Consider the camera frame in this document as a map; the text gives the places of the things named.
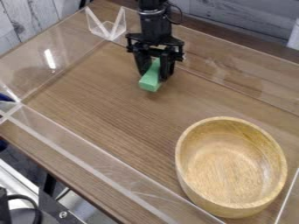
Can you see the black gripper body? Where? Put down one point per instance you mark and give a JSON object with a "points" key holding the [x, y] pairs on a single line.
{"points": [[156, 39]]}

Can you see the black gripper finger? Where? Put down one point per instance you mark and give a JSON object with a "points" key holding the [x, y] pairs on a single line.
{"points": [[144, 61], [166, 70]]}

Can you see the green rectangular block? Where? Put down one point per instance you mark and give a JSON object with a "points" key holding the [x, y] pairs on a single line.
{"points": [[150, 81]]}

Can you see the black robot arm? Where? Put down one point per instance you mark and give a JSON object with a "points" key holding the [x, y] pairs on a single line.
{"points": [[156, 5]]}

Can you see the brown wooden bowl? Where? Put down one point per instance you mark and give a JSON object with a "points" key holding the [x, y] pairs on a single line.
{"points": [[232, 166]]}

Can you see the blue object at edge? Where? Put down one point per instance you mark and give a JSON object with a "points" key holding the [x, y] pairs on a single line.
{"points": [[6, 98]]}

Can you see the clear acrylic corner bracket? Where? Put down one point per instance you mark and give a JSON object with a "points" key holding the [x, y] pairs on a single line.
{"points": [[106, 29]]}

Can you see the clear acrylic enclosure wall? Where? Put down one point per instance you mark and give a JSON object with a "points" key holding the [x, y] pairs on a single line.
{"points": [[105, 135]]}

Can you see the black metal table bracket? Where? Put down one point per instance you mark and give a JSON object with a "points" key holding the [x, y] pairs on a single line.
{"points": [[54, 212]]}

